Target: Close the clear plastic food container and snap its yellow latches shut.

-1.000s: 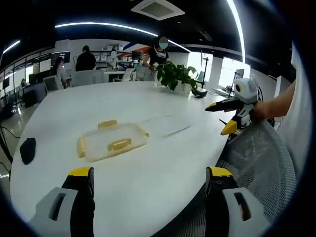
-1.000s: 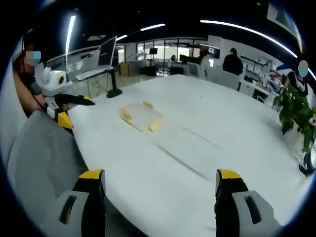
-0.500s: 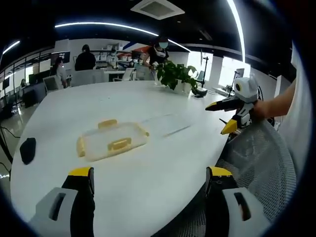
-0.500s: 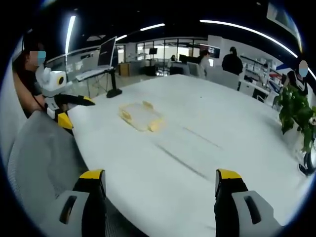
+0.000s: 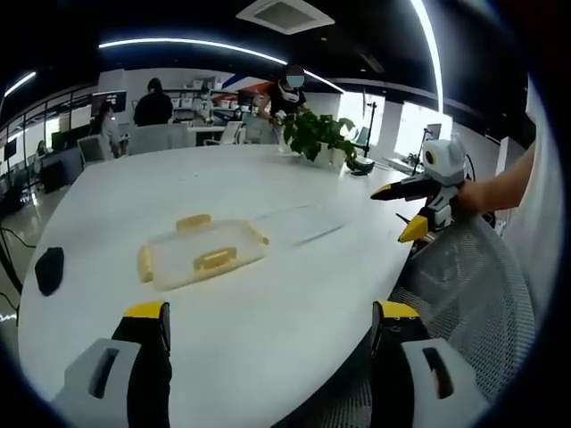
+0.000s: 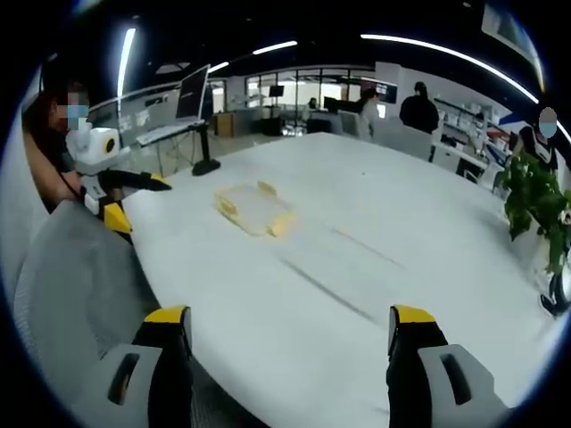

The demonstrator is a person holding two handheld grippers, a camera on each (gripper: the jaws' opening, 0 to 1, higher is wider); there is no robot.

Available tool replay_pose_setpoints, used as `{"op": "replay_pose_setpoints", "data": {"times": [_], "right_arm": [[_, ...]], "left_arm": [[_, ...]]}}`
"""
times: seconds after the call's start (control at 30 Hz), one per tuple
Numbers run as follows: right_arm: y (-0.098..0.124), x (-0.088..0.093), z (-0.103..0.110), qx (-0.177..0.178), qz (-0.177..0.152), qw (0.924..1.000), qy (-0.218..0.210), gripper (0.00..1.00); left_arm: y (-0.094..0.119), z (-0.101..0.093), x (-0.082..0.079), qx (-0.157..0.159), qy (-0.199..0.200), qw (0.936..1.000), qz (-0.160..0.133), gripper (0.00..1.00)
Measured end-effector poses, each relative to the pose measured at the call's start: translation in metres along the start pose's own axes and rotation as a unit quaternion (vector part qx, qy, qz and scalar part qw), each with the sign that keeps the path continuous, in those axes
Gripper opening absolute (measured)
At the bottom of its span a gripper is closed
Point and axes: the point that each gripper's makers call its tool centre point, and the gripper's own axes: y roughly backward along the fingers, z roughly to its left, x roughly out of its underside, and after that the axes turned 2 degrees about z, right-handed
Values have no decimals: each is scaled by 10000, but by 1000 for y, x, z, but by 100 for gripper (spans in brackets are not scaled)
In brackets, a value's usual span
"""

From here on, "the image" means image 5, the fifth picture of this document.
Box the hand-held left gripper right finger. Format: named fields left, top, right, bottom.
left=370, top=300, right=481, bottom=428

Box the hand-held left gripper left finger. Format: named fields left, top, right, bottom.
left=49, top=300, right=173, bottom=428

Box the clear container lid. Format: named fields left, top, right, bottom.
left=136, top=213, right=271, bottom=292

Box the person's right hand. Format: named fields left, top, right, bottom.
left=453, top=177, right=497, bottom=216

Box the black headset device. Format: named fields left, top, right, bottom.
left=344, top=157, right=377, bottom=177

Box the black tripod stand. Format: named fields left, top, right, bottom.
left=355, top=100, right=381, bottom=161

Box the grey mesh office chair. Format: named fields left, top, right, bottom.
left=391, top=212, right=537, bottom=405

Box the green potted plant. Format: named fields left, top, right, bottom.
left=282, top=110, right=360, bottom=169

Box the ceiling light strip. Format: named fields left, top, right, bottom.
left=409, top=0, right=445, bottom=115
left=97, top=38, right=345, bottom=94

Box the person's white shirt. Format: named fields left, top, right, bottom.
left=507, top=73, right=568, bottom=358

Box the black cloth pouch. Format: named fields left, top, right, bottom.
left=34, top=246, right=66, bottom=297

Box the ceiling air vent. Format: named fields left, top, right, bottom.
left=236, top=0, right=336, bottom=35

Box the shelf with white boxes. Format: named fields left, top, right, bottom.
left=170, top=76, right=225, bottom=122

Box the black floor cable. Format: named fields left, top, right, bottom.
left=0, top=224, right=24, bottom=296

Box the dark wall screen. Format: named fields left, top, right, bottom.
left=91, top=90, right=128, bottom=115

